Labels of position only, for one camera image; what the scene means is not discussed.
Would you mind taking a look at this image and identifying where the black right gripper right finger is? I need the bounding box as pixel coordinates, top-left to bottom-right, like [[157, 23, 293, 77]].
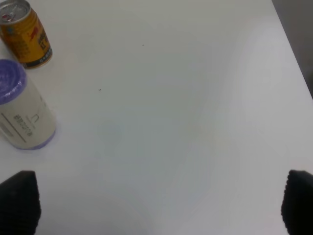
[[281, 170, 313, 235]]

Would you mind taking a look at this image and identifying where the yellow drink can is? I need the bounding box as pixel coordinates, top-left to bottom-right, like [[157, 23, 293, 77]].
[[0, 0, 52, 69]]

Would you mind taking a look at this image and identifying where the white purple-capped roll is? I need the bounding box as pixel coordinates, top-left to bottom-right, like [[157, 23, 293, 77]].
[[0, 59, 56, 150]]

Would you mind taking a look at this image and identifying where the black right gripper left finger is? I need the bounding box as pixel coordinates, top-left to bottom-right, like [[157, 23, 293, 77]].
[[0, 170, 41, 235]]

